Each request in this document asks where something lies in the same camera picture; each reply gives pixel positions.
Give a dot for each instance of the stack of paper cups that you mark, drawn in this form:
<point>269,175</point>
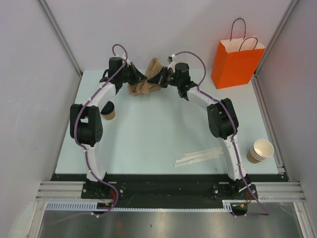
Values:
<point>260,151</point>

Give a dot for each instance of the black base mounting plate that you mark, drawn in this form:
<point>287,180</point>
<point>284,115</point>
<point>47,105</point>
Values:
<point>163,191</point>

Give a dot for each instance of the white slotted cable duct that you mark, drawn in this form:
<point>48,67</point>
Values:
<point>101,207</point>

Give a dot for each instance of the brown pulp cup carrier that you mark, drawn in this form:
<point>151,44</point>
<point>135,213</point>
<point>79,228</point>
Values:
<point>145,87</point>

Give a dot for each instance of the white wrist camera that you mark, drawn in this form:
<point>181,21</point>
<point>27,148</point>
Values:
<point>125,58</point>
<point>172,62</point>

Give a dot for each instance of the orange paper bag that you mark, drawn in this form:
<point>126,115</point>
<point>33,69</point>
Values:
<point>236,60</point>

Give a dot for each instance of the black plastic cup lid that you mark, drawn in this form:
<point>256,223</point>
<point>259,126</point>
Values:
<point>107,109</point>

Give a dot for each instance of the aluminium frame rail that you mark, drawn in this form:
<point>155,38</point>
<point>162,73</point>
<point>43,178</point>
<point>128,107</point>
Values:
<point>280,191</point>

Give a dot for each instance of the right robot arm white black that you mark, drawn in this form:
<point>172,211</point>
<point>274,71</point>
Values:
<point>222,120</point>

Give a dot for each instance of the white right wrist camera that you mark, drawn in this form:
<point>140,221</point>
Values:
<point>172,62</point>

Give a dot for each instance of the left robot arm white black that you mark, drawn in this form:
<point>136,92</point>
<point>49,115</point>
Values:
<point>86,126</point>

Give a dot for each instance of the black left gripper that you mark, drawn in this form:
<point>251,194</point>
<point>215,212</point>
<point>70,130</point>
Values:
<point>137,77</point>

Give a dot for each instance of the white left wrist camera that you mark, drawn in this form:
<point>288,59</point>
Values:
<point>125,58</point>

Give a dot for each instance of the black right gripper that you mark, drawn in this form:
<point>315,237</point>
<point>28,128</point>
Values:
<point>160,79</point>

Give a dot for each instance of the brown paper coffee cup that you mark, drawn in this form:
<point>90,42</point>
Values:
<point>109,115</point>

